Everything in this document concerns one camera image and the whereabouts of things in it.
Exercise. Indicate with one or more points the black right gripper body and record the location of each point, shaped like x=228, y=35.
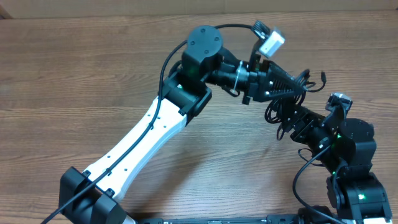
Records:
x=308, y=133

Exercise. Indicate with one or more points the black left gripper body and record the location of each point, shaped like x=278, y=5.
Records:
x=255, y=73

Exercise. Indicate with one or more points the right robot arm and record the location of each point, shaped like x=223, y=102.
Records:
x=345, y=147

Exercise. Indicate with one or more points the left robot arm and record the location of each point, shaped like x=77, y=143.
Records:
x=94, y=195

